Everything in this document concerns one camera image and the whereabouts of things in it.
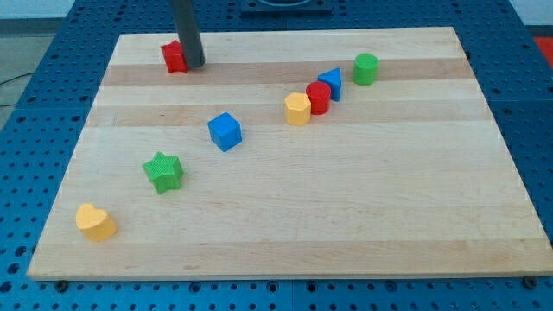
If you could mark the green star block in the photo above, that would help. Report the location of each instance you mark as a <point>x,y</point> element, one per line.
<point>164,172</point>

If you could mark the red star block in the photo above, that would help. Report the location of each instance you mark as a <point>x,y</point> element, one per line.
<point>174,57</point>

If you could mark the yellow hexagon block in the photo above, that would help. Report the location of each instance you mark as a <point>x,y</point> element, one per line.
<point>297,109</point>

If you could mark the light wooden board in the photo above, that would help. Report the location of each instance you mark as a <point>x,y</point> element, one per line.
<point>408,177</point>

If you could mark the blue cube block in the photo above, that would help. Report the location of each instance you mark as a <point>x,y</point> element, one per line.
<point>225,131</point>

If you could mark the red cylinder block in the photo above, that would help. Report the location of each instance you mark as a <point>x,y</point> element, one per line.
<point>319,94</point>

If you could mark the blue triangle block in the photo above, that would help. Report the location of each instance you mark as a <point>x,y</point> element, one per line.
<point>334,80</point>

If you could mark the green cylinder block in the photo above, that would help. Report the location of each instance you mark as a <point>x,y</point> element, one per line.
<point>365,69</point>

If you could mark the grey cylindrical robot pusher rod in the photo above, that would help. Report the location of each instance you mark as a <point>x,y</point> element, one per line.
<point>188,32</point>

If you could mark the yellow heart block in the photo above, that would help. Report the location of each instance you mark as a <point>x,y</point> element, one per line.
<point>95,224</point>

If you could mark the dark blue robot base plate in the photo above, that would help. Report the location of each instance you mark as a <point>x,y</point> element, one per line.
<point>251,8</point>

